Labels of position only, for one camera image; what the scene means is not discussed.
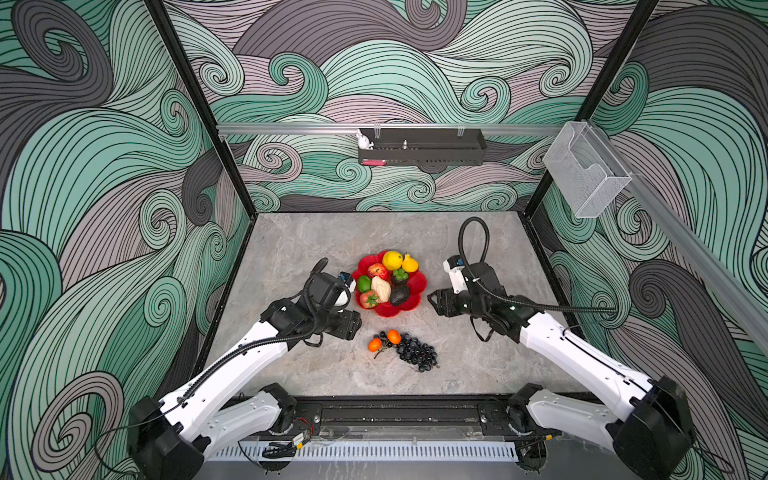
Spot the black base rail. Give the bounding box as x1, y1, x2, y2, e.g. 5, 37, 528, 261
281, 394, 637, 438

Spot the cream fake pear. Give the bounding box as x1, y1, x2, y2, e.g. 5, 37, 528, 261
371, 276, 392, 304

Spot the aluminium wall rail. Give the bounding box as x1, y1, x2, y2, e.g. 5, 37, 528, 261
216, 122, 563, 137

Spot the green fake lime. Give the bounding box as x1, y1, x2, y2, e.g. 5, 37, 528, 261
356, 275, 372, 293

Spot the small orange fake tangerine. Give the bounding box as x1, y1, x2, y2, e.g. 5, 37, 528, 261
368, 338, 383, 353

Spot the small yellow fake lemon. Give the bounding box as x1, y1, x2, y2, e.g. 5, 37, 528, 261
401, 254, 419, 273

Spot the clear plastic wall bin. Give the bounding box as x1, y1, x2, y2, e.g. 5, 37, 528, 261
544, 121, 631, 219

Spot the white slotted cable duct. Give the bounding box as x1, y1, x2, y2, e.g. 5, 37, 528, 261
203, 440, 520, 464

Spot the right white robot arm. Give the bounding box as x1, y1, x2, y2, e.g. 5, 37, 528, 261
428, 256, 696, 479

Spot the red fake apple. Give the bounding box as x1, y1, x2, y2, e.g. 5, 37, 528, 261
367, 262, 391, 281

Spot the red fake mango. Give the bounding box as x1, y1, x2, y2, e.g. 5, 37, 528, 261
358, 290, 380, 310

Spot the left black cable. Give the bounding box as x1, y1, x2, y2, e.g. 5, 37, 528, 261
179, 257, 330, 403

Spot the dark fake avocado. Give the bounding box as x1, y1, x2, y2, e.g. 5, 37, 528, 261
389, 283, 411, 306

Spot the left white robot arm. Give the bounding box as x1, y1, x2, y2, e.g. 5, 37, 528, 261
127, 266, 362, 479

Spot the right black cable loop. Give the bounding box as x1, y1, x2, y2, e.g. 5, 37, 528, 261
457, 217, 618, 316

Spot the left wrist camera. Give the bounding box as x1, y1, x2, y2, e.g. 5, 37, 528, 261
334, 271, 356, 311

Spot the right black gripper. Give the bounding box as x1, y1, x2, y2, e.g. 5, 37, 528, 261
425, 286, 492, 322

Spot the large yellow fake lemon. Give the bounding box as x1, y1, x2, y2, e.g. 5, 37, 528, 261
382, 251, 404, 271

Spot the dark fake grape bunch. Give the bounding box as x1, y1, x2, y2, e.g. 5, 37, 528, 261
396, 334, 439, 373

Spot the black wall shelf tray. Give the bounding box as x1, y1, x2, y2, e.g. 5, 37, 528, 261
358, 129, 488, 169

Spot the dark maroon fake fruit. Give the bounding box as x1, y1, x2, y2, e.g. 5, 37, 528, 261
392, 268, 409, 284

